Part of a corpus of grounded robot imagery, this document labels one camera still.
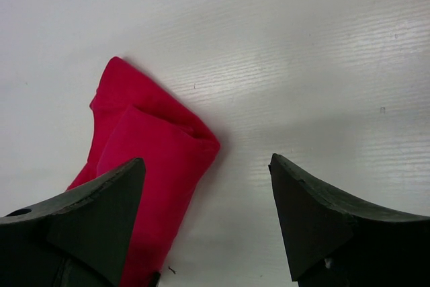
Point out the red t shirt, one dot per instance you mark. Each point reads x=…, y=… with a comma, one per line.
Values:
x=135, y=117

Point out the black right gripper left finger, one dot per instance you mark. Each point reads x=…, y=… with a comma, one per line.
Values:
x=77, y=238

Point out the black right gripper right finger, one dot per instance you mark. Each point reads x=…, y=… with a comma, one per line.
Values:
x=333, y=238

